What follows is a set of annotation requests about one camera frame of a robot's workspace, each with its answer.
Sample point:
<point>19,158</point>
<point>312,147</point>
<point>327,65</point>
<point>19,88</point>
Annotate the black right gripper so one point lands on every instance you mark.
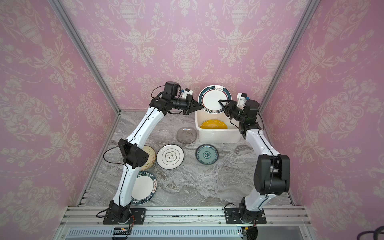
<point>229,109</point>

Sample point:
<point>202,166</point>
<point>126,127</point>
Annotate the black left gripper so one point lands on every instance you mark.
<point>188,107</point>

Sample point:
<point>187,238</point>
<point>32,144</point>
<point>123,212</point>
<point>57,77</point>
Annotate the white plate green red rim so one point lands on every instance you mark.
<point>209,97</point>

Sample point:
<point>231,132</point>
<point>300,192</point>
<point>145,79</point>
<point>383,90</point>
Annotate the yellow polka dot plate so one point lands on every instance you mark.
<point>213,124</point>

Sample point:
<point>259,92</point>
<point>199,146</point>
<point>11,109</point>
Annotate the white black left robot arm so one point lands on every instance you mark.
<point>134,157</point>

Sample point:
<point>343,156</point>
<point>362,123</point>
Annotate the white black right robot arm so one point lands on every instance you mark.
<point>272,172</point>

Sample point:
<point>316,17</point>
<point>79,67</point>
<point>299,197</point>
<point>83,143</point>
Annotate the white plastic bin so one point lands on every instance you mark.
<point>216,136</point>

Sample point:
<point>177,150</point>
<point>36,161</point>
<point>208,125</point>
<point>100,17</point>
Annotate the clear glass plate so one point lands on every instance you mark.
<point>186,135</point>

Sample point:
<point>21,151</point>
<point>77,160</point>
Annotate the teal blue floral plate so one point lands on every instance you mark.
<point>207,154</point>

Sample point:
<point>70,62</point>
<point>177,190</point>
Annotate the white plate with quatrefoil border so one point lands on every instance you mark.
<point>170,157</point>

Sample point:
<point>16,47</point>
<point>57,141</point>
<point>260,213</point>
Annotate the beige plate with wheat sprig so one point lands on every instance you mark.
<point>151,159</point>

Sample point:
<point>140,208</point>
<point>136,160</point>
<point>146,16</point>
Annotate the white plate teal lettered rim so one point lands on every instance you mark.
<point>145,188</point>

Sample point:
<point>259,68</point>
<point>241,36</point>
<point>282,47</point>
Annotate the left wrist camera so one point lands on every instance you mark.
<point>186,92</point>

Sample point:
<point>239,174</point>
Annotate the aluminium right corner post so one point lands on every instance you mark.
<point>295,39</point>

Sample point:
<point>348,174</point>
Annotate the aluminium corner post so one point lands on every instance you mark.
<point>74,35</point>
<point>295,39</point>

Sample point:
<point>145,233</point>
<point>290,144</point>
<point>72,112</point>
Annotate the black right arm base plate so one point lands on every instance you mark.
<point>235,216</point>

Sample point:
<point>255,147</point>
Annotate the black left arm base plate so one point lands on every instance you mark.
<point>135,216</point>

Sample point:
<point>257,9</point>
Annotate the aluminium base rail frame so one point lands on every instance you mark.
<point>187,223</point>

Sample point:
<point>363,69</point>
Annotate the aluminium left corner post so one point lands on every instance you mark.
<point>74,35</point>

